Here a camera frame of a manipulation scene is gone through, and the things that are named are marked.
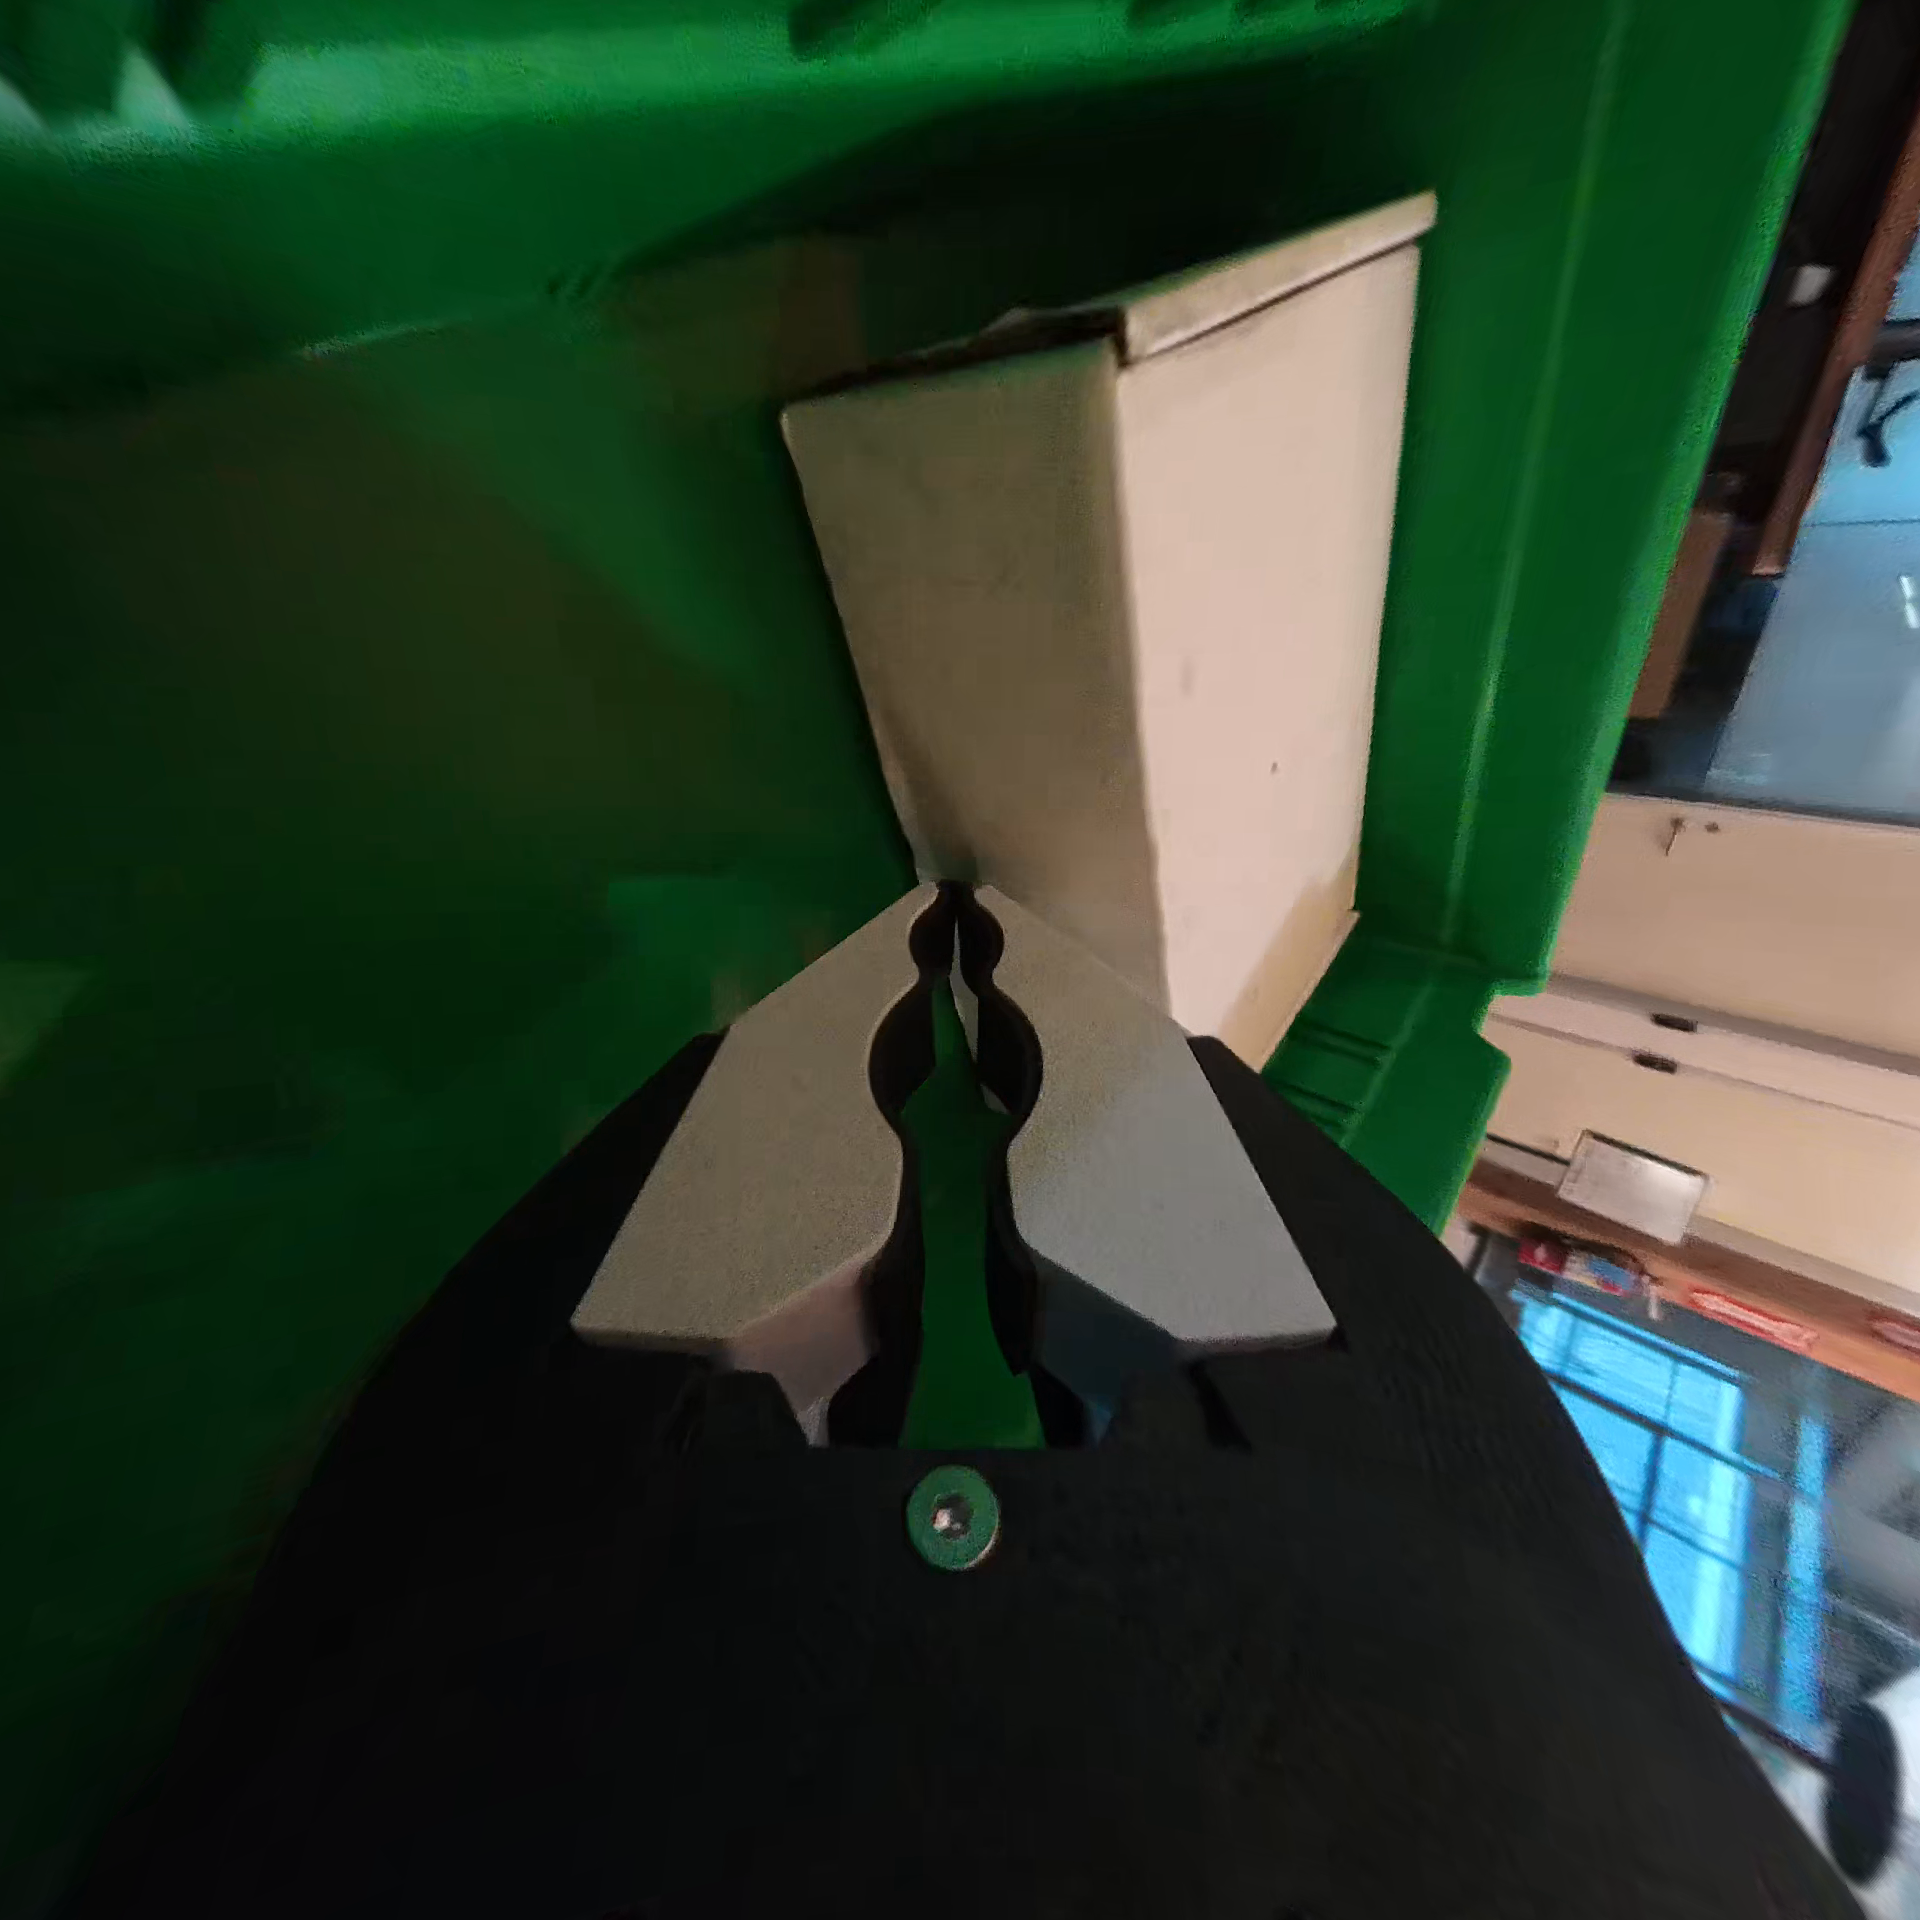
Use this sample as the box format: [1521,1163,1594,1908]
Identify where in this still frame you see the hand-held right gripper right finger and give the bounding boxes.
[950,881,1339,1452]

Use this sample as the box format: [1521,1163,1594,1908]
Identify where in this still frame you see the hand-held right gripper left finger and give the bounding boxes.
[572,881,962,1452]

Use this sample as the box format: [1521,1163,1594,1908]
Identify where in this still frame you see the white mailer box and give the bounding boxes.
[781,192,1438,1068]

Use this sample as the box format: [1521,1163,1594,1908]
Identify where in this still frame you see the white cabinet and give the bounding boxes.
[1478,791,1920,1262]

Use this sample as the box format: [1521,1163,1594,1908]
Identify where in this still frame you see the wooden shelf board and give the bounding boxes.
[1457,1161,1920,1405]

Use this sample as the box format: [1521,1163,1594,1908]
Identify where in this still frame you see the green plastic crate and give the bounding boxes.
[0,0,1863,1905]

